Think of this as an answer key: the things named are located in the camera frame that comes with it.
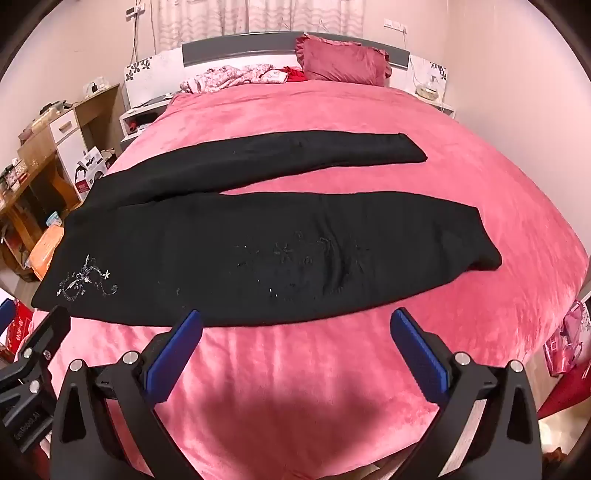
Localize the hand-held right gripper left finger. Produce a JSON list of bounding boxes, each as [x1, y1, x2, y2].
[[50, 309, 205, 480]]

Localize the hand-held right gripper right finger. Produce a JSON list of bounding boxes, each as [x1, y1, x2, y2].
[[389, 308, 543, 480]]

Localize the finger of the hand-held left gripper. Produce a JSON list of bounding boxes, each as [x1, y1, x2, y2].
[[0, 298, 16, 337], [0, 305, 71, 400]]

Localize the black embroidered pants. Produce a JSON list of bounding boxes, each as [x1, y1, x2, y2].
[[31, 130, 503, 328]]

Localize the orange plastic stool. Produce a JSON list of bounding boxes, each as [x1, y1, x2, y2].
[[27, 224, 65, 280]]

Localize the pink plush bed blanket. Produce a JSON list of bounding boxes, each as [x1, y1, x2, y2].
[[32, 79, 590, 480]]

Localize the pink plastic bag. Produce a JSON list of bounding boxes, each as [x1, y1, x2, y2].
[[544, 300, 591, 374]]

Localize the white and red cardboard box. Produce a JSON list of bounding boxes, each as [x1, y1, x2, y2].
[[73, 146, 116, 195]]

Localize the wooden desk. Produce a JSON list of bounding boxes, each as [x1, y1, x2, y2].
[[0, 84, 127, 282]]

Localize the white device on nightstand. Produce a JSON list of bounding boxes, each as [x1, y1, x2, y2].
[[414, 74, 446, 99]]

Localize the white flower-print nightstand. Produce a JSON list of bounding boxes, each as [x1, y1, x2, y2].
[[409, 54, 458, 120], [119, 48, 185, 153]]

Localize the pink floral cloth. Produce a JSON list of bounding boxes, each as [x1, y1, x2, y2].
[[179, 64, 287, 93]]

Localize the red ruffled pillow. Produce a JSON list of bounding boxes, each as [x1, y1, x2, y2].
[[295, 34, 393, 87]]

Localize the red cloth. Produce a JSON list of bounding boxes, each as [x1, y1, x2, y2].
[[272, 66, 308, 84]]

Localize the white patterned curtain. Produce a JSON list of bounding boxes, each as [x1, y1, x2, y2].
[[154, 0, 342, 51]]

